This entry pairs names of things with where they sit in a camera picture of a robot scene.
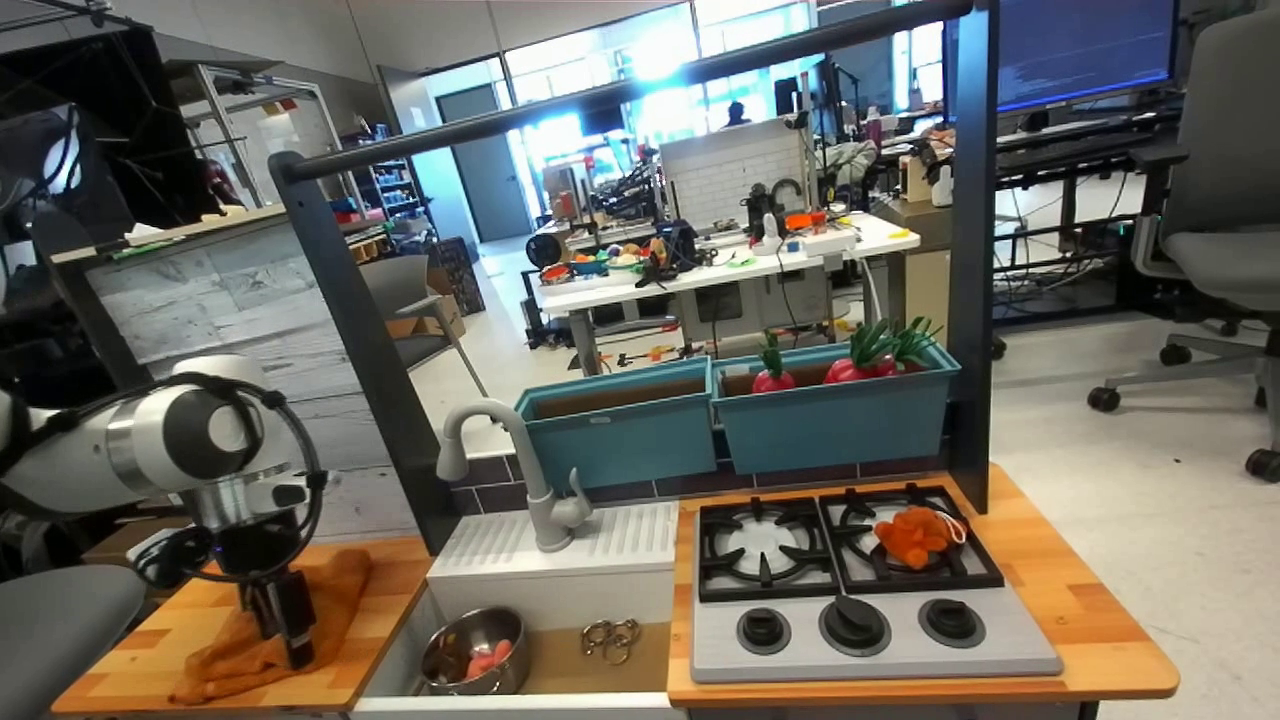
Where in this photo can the grey padded seat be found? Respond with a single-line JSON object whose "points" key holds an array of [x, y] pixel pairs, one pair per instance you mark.
{"points": [[60, 643]]}

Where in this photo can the grey toy faucet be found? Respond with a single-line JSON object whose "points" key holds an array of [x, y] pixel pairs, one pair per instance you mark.
{"points": [[543, 512]]}

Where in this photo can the orange terry towel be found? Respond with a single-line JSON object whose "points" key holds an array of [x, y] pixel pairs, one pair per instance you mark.
{"points": [[220, 666]]}

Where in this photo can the beige background chair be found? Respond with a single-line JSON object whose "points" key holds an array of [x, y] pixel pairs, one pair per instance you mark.
{"points": [[406, 302]]}

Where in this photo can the grey wood backsplash panel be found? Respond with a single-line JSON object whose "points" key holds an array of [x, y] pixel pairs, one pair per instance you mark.
{"points": [[240, 306]]}

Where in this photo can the white toy sink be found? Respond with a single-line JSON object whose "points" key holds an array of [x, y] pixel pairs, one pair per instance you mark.
{"points": [[560, 562]]}

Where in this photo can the computer monitor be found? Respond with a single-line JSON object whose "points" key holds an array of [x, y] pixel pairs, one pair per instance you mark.
{"points": [[1087, 55]]}

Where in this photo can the white cluttered work table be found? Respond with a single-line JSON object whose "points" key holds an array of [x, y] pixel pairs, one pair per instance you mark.
{"points": [[746, 264]]}

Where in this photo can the single red radish toy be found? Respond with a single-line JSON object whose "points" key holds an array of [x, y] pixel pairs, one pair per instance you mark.
{"points": [[773, 371]]}

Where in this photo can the small steel pot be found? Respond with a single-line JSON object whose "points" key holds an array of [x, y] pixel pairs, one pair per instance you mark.
{"points": [[447, 663]]}

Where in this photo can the black stove knob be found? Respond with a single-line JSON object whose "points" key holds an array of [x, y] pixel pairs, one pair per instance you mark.
{"points": [[766, 630], [953, 620], [852, 625]]}

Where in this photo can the black computer desk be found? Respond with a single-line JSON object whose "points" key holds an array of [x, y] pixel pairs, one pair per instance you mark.
{"points": [[1083, 173]]}

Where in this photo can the orange plush toy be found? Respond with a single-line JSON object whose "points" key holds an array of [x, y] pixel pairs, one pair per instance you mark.
{"points": [[919, 537]]}

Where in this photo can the black metal kitchen frame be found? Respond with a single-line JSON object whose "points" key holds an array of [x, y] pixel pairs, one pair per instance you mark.
{"points": [[973, 264]]}

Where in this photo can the red radish toy bunch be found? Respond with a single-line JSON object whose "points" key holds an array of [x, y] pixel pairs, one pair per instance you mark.
{"points": [[874, 354]]}

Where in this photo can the grey office chair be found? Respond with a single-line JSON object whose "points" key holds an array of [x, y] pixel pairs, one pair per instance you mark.
{"points": [[1223, 202]]}

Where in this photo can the grey toy stove top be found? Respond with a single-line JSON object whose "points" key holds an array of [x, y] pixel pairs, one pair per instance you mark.
{"points": [[864, 653]]}

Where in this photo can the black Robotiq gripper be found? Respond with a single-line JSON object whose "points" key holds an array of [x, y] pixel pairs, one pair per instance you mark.
{"points": [[276, 587]]}

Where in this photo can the pink plush toy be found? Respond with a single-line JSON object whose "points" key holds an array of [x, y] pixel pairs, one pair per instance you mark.
{"points": [[488, 656]]}

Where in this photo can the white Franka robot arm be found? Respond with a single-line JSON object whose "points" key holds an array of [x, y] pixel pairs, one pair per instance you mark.
{"points": [[161, 447]]}

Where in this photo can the teal plastic planter bin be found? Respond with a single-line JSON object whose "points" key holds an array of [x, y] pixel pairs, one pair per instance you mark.
{"points": [[620, 441], [833, 426]]}

